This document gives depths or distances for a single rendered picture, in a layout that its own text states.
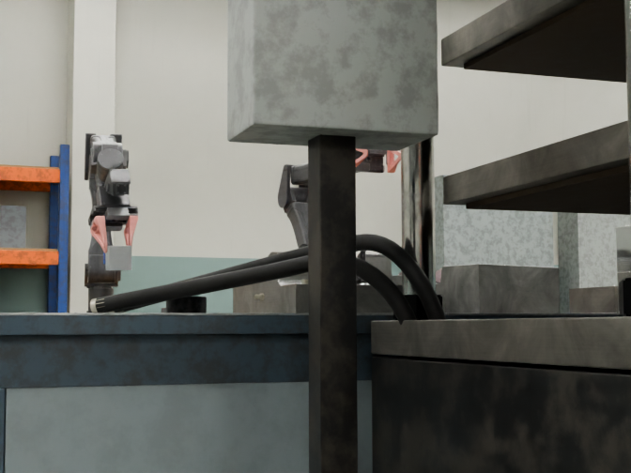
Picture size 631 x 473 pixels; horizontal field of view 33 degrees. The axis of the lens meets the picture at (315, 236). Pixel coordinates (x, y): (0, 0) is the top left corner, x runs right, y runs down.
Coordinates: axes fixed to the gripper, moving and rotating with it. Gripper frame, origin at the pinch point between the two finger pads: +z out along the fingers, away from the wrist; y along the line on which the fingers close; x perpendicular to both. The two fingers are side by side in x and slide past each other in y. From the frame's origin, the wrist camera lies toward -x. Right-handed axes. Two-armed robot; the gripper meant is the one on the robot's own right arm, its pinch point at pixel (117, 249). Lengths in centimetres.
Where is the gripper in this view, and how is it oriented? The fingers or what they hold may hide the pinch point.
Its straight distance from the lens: 237.0
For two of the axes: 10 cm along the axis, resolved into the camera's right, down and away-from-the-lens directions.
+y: 9.1, 0.0, 4.1
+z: 2.1, 8.6, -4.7
